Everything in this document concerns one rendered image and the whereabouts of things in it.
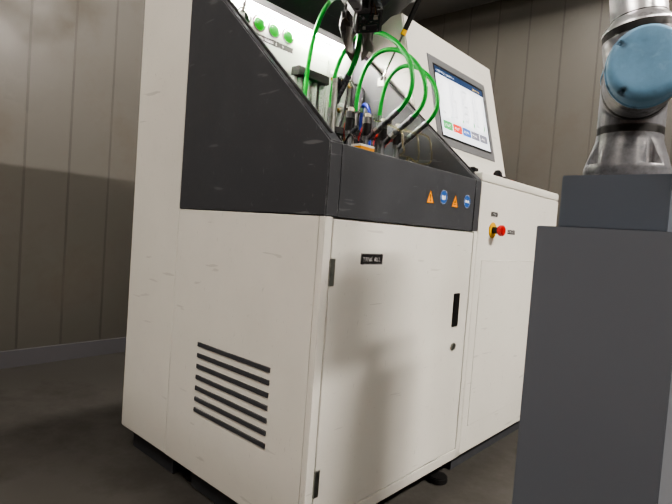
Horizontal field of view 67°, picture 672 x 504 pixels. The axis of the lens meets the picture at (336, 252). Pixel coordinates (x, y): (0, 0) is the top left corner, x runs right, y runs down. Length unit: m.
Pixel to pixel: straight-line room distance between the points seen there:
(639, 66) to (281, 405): 0.95
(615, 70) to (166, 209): 1.19
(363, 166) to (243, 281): 0.41
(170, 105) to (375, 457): 1.14
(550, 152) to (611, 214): 2.28
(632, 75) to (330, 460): 0.96
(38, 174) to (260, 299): 1.82
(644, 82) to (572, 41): 2.50
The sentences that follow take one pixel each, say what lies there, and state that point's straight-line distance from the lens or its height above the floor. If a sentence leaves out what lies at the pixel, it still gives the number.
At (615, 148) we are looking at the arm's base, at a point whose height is 0.95.
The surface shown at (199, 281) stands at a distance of 1.43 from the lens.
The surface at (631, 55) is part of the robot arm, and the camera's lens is 0.98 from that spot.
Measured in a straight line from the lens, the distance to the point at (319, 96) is 1.82.
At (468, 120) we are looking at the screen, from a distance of 2.18.
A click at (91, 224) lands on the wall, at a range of 2.93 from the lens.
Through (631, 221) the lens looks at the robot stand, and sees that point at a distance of 1.04.
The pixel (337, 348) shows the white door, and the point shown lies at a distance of 1.15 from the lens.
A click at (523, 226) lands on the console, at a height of 0.83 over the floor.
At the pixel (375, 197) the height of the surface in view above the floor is 0.85.
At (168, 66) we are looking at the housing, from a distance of 1.68.
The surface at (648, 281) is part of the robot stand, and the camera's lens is 1.01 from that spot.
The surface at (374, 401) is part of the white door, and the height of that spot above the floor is 0.35.
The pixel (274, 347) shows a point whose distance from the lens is 1.19.
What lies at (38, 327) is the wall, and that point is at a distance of 2.91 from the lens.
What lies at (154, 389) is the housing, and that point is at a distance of 1.68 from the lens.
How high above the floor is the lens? 0.76
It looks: 2 degrees down
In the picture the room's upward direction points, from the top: 4 degrees clockwise
